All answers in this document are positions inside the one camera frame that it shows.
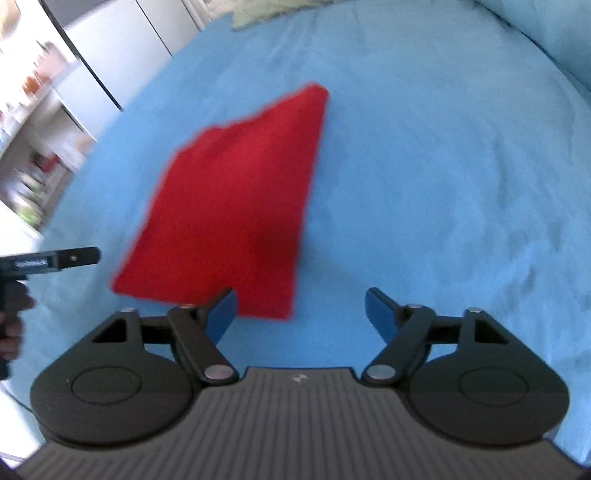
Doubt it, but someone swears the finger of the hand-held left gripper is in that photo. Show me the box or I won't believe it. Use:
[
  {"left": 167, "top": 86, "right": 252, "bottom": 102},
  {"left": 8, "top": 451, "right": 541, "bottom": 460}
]
[{"left": 56, "top": 246, "right": 102, "bottom": 271}]

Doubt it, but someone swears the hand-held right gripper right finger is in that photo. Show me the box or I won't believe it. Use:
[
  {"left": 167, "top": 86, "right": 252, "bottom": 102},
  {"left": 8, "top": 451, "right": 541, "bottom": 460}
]
[{"left": 361, "top": 287, "right": 511, "bottom": 383}]

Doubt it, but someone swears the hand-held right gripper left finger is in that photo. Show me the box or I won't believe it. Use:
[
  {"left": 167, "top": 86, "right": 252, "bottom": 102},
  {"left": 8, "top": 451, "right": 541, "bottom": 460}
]
[{"left": 92, "top": 287, "right": 240, "bottom": 383}]

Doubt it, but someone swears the red long-sleeved sweater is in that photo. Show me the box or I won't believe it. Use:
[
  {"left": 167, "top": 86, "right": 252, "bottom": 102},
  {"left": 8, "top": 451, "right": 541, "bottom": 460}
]
[{"left": 111, "top": 82, "right": 331, "bottom": 322}]

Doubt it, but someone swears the person's left hand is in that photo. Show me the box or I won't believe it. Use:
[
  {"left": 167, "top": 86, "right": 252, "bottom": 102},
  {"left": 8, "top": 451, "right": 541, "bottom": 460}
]
[{"left": 0, "top": 281, "right": 36, "bottom": 361}]

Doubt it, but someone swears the white shelf unit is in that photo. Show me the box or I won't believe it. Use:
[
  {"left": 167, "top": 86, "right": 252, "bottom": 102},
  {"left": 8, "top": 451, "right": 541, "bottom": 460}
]
[{"left": 0, "top": 34, "right": 99, "bottom": 237}]

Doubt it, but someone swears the bed with blue sheet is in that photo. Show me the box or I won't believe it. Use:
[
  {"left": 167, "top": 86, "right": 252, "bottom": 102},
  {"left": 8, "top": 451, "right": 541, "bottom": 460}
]
[{"left": 0, "top": 0, "right": 591, "bottom": 464}]

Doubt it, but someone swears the white and grey wardrobe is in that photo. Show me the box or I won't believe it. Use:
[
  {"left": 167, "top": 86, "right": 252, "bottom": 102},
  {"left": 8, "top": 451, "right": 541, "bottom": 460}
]
[{"left": 39, "top": 0, "right": 208, "bottom": 112}]

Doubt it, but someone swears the green pillow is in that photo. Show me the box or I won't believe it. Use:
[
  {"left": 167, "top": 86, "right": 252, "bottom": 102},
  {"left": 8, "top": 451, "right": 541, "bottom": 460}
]
[{"left": 230, "top": 0, "right": 326, "bottom": 31}]

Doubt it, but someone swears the blue duvet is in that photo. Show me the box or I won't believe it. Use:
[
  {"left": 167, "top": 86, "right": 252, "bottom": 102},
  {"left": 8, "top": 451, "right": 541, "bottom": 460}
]
[{"left": 475, "top": 0, "right": 591, "bottom": 95}]

